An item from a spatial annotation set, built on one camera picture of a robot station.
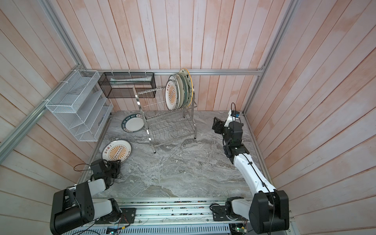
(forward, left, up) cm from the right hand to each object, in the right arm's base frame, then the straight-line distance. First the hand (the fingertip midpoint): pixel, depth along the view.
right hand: (219, 118), depth 81 cm
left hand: (-16, +60, -24) cm, 67 cm away
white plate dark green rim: (+18, +62, -26) cm, 70 cm away
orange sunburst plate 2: (-7, +66, -25) cm, 71 cm away
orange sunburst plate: (+11, +28, +7) cm, 31 cm away
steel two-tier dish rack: (+16, +39, -25) cm, 49 cm away
